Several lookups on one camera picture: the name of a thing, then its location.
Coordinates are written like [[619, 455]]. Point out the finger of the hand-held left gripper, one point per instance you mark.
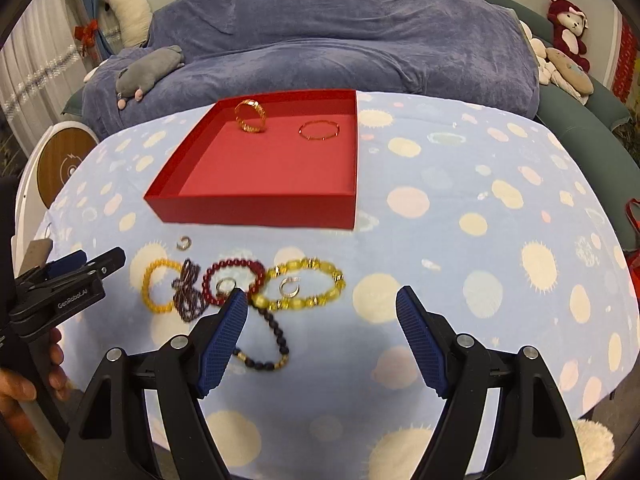
[[107, 263], [67, 262]]

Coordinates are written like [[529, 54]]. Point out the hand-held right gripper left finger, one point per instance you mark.
[[222, 345]]

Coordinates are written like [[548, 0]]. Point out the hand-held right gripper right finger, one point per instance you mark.
[[422, 345]]

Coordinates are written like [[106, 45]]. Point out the red shallow box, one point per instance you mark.
[[250, 170]]

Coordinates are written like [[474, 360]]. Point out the wide gold bangle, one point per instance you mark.
[[249, 103]]

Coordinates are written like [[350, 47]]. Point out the person's left hand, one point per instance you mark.
[[57, 360]]

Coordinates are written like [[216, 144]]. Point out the beige paper tag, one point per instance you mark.
[[36, 254]]

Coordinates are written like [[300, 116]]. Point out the white round wooden stool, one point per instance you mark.
[[60, 160]]

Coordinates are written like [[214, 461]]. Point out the white sheer curtain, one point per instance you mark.
[[35, 75]]

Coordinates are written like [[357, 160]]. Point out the grey plush toy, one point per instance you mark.
[[145, 72]]

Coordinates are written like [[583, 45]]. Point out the white fluffy cushion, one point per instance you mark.
[[595, 445]]

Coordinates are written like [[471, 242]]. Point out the red bag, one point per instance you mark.
[[635, 270]]

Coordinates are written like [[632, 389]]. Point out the thin rose gold bangle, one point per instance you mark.
[[302, 131]]

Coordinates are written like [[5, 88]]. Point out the red bow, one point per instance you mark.
[[89, 30]]

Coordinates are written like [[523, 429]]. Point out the white long plush toy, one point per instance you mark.
[[130, 15]]

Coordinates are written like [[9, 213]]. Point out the teal sofa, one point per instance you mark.
[[575, 120]]

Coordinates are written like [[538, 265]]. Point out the beige plush toy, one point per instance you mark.
[[565, 67]]

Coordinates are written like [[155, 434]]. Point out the blue-purple sofa blanket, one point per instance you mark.
[[325, 35]]

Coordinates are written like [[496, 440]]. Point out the red plush bear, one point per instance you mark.
[[562, 15]]

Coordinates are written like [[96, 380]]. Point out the red wall hanging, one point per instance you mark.
[[625, 60]]

